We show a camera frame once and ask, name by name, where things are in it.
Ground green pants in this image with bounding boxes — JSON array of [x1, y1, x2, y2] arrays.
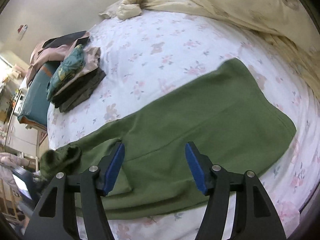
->
[[40, 59, 296, 219]]

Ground dark camouflage folded pants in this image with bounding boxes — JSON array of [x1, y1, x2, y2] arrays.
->
[[52, 68, 106, 113]]

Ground teal floral folded garment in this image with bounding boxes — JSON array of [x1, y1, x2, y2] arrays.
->
[[46, 44, 85, 101]]

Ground pink beige folded garment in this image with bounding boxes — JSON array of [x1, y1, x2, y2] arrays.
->
[[54, 46, 101, 96]]

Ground floral white bed sheet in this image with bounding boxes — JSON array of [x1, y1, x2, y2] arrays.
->
[[48, 10, 319, 234]]

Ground cream pillow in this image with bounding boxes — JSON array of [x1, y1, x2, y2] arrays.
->
[[98, 0, 126, 20]]

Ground cream yellow quilt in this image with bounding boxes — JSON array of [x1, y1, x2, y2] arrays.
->
[[116, 0, 319, 95]]

